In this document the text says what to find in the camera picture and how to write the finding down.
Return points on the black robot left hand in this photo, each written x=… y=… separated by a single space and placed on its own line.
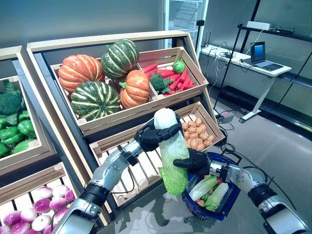
x=148 y=139

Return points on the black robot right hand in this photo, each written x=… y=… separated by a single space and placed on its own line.
x=200 y=163

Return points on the napa cabbage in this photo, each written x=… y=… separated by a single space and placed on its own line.
x=202 y=187
x=217 y=197
x=173 y=151

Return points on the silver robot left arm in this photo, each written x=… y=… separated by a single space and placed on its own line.
x=109 y=170

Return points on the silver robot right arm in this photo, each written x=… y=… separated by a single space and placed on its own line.
x=243 y=178

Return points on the blue plastic shopping basket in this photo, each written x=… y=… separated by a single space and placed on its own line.
x=229 y=202

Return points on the small orange round vegetable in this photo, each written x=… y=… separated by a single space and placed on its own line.
x=201 y=202
x=207 y=176

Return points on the brown potato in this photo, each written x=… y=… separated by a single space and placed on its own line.
x=210 y=138
x=198 y=121
x=195 y=143
x=184 y=126
x=191 y=123

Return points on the red bell pepper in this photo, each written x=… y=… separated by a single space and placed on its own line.
x=220 y=181

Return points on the wide wooden produce crate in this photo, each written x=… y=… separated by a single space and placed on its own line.
x=126 y=114

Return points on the small green bell pepper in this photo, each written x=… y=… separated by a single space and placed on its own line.
x=206 y=196

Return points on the wooden slatted produce crate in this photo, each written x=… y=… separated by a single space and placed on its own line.
x=31 y=181
x=213 y=123
x=107 y=143
x=195 y=72
x=29 y=156

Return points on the small orange pumpkin green stem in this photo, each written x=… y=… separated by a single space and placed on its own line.
x=135 y=89

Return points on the grey box with red top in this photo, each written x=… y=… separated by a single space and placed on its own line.
x=228 y=118

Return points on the dark green broccoli head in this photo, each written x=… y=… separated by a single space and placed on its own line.
x=157 y=83

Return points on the red carrot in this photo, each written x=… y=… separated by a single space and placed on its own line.
x=150 y=68
x=166 y=73
x=174 y=84
x=151 y=73
x=183 y=75
x=189 y=87

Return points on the green striped pumpkin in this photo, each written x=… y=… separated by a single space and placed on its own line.
x=95 y=100
x=119 y=58

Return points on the light green round vegetable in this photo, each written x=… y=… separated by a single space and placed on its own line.
x=179 y=67

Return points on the purple white onion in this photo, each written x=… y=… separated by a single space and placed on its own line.
x=59 y=190
x=41 y=223
x=44 y=192
x=57 y=203
x=28 y=215
x=50 y=229
x=41 y=206
x=61 y=214
x=70 y=195
x=12 y=218

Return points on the large orange striped pumpkin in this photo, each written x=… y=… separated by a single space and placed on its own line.
x=78 y=72

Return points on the black tripod pole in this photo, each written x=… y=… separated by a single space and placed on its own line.
x=227 y=67

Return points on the white standing desk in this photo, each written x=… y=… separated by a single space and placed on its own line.
x=234 y=59

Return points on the wooden vegetable display rack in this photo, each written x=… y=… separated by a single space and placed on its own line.
x=9 y=52
x=97 y=41

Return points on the open grey laptop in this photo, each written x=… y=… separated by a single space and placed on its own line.
x=258 y=52

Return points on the large dark broccoli head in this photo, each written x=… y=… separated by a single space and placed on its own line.
x=9 y=103

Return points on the white rectangular box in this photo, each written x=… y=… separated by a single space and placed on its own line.
x=259 y=25

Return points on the black metal shelf rack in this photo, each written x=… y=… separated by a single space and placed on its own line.
x=304 y=37

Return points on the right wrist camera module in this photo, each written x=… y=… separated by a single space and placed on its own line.
x=223 y=171

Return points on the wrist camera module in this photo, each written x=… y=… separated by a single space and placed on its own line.
x=223 y=171
x=131 y=158

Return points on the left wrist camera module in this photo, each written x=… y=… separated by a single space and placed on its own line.
x=131 y=158

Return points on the black camera stand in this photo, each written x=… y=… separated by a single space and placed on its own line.
x=200 y=23

